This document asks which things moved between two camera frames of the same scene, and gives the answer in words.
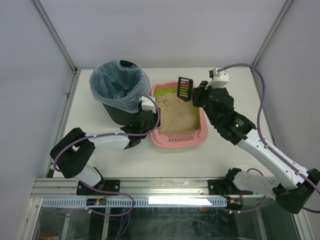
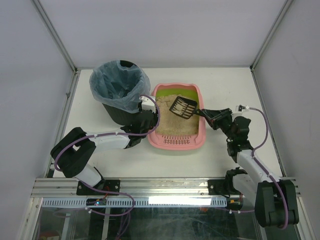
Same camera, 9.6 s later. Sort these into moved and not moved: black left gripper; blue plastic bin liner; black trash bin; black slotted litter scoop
Moved: black slotted litter scoop
Not moved: black trash bin; blue plastic bin liner; black left gripper
